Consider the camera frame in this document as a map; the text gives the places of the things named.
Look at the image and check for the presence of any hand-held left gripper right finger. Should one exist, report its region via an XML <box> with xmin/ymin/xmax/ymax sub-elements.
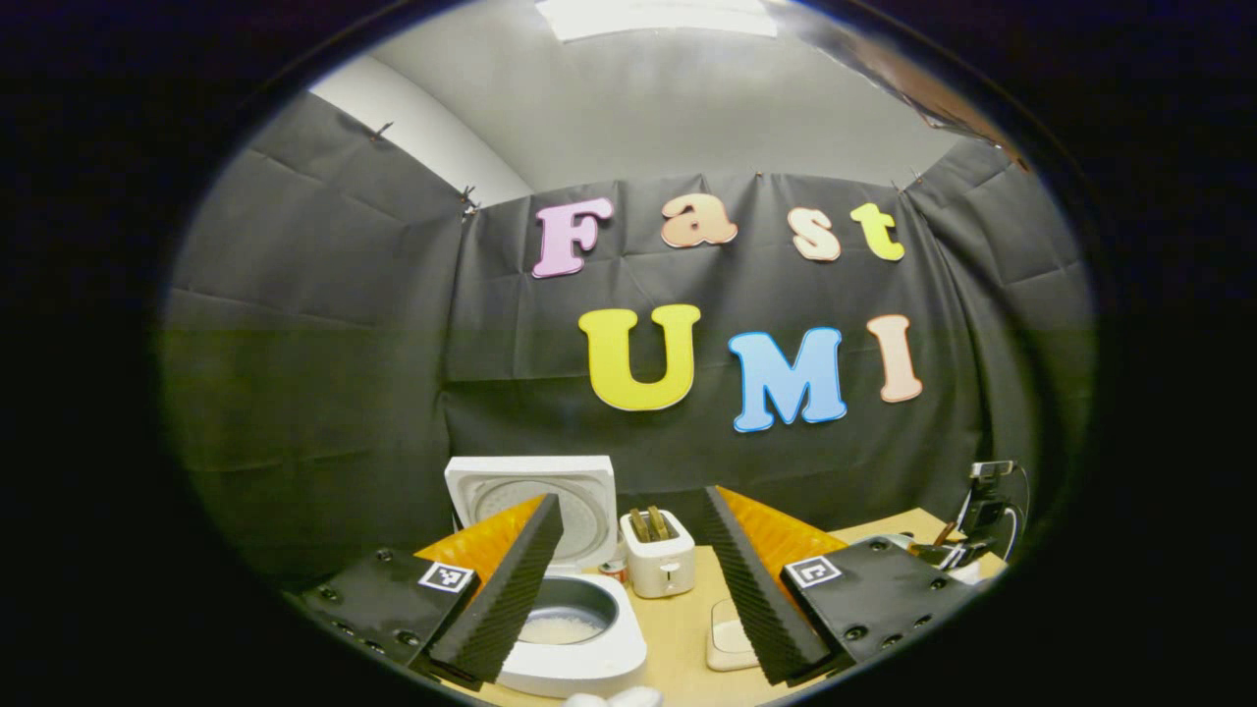
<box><xmin>699</xmin><ymin>484</ymin><xmax>990</xmax><ymax>688</ymax></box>

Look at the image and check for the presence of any white rice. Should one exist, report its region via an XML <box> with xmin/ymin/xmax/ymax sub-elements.
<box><xmin>519</xmin><ymin>613</ymin><xmax>609</xmax><ymax>647</ymax></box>

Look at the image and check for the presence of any ceiling light panel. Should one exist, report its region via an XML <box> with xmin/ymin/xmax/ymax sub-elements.
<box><xmin>535</xmin><ymin>0</ymin><xmax>779</xmax><ymax>42</ymax></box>

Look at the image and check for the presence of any clear plastic rice container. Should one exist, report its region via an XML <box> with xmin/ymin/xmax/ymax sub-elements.
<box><xmin>705</xmin><ymin>598</ymin><xmax>763</xmax><ymax>674</ymax></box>

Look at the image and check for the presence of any white toaster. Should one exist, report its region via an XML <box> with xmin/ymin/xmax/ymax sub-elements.
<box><xmin>619</xmin><ymin>509</ymin><xmax>699</xmax><ymax>600</ymax></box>

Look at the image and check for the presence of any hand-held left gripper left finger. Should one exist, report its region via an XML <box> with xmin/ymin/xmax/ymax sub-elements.
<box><xmin>295</xmin><ymin>491</ymin><xmax>568</xmax><ymax>688</ymax></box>

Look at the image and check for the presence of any white rice cooker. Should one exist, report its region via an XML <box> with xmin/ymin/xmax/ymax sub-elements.
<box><xmin>444</xmin><ymin>454</ymin><xmax>650</xmax><ymax>699</ymax></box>

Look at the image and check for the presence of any black backdrop cloth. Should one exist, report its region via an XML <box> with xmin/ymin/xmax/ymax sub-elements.
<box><xmin>162</xmin><ymin>91</ymin><xmax>1097</xmax><ymax>590</ymax></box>

